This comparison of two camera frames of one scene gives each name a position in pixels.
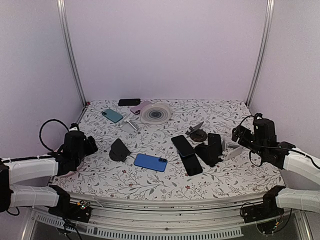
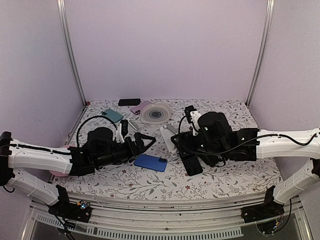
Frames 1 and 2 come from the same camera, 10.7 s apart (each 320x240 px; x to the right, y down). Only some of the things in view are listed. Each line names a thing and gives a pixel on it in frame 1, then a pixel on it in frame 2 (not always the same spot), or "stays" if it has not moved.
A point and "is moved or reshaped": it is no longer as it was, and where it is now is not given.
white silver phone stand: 230,150 is moved or reshaped
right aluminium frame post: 268,26 stays
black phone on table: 192,164 stays
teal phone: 112,115 stays
